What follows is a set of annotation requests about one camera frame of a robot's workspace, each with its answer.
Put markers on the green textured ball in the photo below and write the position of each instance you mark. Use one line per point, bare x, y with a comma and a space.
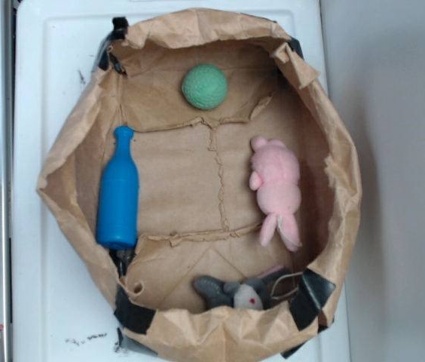
205, 86

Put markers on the brown paper bag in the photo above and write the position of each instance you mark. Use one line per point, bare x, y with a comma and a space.
272, 92

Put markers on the white plastic tray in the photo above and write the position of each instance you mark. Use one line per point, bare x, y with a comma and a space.
59, 314

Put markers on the grey plush toy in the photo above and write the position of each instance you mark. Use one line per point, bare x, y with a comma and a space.
256, 293

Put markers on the pink plush toy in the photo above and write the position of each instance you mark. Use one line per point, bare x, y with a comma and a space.
275, 177

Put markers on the blue plastic bottle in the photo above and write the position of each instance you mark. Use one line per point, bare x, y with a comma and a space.
119, 196

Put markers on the black tape strip upper left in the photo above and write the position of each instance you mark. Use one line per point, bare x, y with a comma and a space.
105, 58

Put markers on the black tape strip lower right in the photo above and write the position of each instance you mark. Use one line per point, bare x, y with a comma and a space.
314, 291

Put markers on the black tape strip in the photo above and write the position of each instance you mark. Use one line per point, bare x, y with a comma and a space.
314, 291
105, 58
134, 318

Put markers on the black tape strip lower left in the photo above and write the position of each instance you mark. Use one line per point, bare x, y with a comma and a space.
134, 318

